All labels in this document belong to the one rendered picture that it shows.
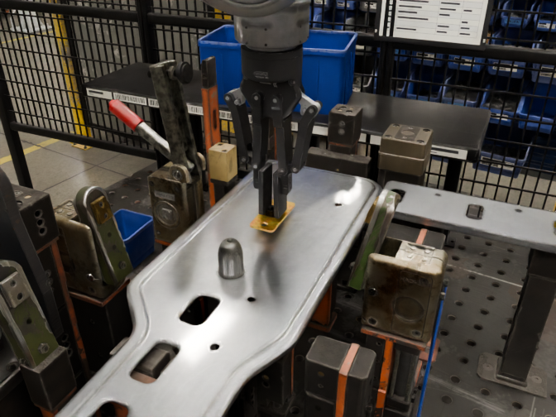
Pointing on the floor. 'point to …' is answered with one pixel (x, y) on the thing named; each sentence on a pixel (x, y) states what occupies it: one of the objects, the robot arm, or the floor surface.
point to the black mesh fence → (142, 15)
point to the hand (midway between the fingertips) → (272, 190)
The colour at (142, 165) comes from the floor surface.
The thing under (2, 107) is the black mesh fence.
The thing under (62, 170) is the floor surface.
